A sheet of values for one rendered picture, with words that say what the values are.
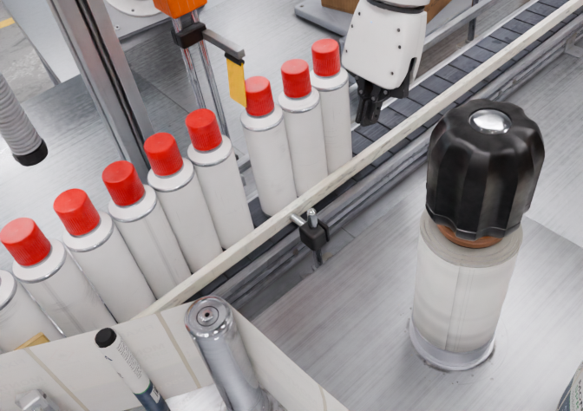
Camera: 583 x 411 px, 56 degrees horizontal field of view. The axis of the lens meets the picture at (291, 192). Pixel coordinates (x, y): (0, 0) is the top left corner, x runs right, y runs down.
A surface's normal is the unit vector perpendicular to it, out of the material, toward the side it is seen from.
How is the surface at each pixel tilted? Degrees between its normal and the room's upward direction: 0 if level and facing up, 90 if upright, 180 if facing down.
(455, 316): 90
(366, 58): 68
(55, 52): 0
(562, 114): 0
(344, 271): 0
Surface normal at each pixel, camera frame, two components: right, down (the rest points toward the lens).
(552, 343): -0.12, -0.69
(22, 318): 0.86, 0.29
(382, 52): -0.74, 0.27
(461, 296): -0.26, 0.73
